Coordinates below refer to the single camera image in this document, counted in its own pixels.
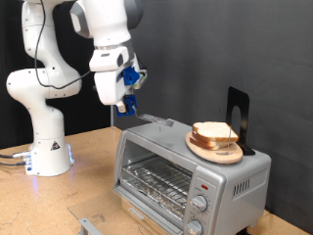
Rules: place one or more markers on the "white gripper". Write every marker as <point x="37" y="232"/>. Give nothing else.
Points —
<point x="109" y="86"/>

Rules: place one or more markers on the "silver toaster oven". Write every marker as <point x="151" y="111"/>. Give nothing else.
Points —
<point x="228" y="182"/>

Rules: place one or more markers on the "round wooden plate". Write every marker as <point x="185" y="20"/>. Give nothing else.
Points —
<point x="215" y="155"/>

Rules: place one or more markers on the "black spatula with blue block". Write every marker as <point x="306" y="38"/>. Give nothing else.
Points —
<point x="130" y="103"/>

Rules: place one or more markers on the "glass oven door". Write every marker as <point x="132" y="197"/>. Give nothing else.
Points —
<point x="107" y="212"/>

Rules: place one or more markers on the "black metal bookend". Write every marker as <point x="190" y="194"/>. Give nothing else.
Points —
<point x="243" y="101"/>

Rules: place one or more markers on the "silver oven knob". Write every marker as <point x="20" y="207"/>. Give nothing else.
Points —
<point x="199" y="203"/>
<point x="194" y="227"/>

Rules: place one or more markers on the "vertical metal pole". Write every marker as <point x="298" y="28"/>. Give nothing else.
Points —
<point x="111" y="119"/>

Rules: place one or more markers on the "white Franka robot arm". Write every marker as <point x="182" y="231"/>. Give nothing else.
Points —
<point x="42" y="84"/>

